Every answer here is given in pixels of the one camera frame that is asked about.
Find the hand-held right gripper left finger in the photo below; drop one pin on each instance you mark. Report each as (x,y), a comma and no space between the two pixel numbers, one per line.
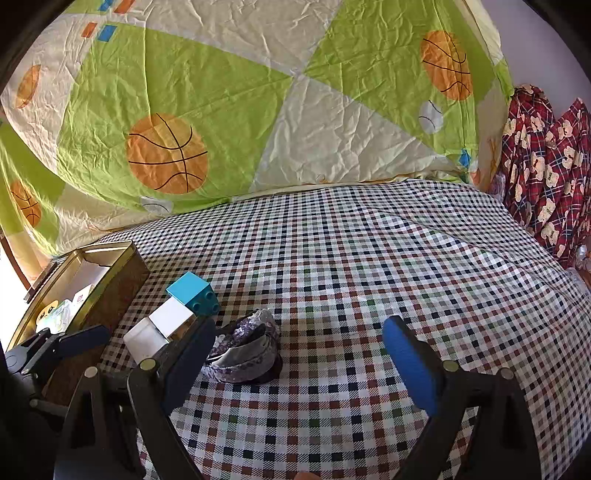
(184,364)

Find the green label plastic case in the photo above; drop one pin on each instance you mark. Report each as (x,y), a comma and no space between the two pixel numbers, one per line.
(62,318)

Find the checked bed sheet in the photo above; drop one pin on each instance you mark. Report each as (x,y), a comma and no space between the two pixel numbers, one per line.
(351,258)

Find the white power adapter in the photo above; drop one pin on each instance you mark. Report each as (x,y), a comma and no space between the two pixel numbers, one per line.
(144,339)

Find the basketball print quilt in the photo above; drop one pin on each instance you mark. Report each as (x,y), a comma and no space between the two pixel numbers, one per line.
(231,92)

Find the small white carton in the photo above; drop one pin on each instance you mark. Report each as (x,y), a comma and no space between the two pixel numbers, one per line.
(83,293)

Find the white box with blue print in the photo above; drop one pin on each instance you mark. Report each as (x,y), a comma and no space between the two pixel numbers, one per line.
(171,318)

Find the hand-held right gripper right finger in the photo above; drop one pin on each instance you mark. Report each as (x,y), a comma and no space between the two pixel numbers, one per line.
(411,364)

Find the gold and brown tin box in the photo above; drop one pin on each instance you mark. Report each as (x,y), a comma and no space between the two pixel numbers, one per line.
(108,295)

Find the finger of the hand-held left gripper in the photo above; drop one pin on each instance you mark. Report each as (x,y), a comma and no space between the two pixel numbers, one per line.
(83,340)

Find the red plaid bear cloth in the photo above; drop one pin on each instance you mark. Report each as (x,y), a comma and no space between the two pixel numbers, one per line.
(549,170)

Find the blue toy brick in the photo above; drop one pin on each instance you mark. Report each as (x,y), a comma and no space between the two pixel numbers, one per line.
(194,293)

